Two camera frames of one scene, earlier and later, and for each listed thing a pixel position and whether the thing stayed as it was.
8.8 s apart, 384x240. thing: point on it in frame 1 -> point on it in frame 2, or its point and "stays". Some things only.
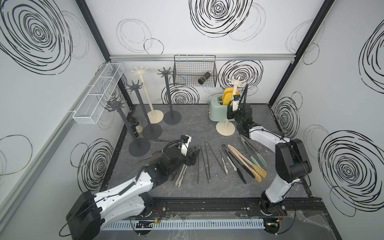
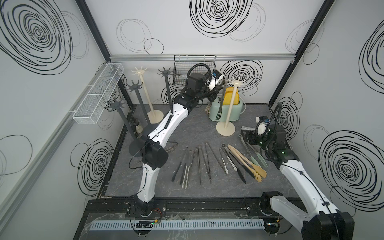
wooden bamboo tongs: (257, 172) stays
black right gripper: (229, 112) -> (253, 134)
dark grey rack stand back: (170, 117) stays
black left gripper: (191, 158) -> (213, 94)
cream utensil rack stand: (227, 128) stays
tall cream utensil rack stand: (154, 117) stays
